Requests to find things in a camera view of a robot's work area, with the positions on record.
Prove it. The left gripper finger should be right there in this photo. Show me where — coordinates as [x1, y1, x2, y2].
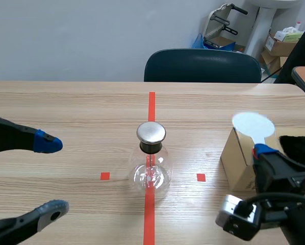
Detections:
[0, 113, 64, 157]
[0, 200, 70, 245]

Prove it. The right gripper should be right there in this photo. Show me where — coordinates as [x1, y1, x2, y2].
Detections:
[252, 143, 305, 200]

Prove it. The brown cardboard box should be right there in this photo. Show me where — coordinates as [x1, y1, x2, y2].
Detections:
[264, 32, 299, 57]
[259, 49, 289, 75]

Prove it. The dark blue chair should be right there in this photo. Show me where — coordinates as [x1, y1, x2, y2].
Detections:
[143, 48, 263, 83]

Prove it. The clear glass flask metal disc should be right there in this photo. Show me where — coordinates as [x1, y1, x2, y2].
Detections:
[128, 121, 173, 198]

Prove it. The white wash basin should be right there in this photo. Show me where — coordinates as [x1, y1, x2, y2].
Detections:
[243, 0, 302, 56]

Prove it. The blue bag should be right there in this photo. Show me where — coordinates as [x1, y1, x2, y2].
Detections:
[191, 33, 236, 51]

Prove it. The folded grey hand cart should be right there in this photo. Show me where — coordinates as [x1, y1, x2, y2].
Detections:
[202, 3, 248, 49]

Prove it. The black camera cable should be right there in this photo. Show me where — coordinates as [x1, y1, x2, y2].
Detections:
[235, 192, 305, 217]

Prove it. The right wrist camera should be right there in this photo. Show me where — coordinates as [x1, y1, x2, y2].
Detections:
[215, 194, 261, 241]

